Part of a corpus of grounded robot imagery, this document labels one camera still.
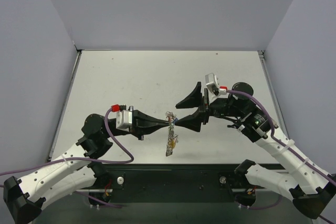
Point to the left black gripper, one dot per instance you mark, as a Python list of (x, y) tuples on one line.
[(135, 125)]

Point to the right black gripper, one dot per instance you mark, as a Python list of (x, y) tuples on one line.
[(205, 108)]

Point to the silver round keyring disc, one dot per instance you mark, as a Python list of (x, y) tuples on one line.
[(170, 116)]

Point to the yellow tagged key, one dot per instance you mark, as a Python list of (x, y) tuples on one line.
[(173, 142)]

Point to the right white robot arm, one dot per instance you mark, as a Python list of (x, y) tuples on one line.
[(306, 185)]

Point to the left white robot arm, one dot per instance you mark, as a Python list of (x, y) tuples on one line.
[(78, 167)]

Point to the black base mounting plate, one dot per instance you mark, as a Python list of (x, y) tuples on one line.
[(172, 183)]

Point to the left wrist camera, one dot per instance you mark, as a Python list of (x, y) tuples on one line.
[(124, 117)]

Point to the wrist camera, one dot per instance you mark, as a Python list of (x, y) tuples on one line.
[(124, 117), (214, 82)]

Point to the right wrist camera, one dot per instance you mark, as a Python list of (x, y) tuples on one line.
[(214, 82)]

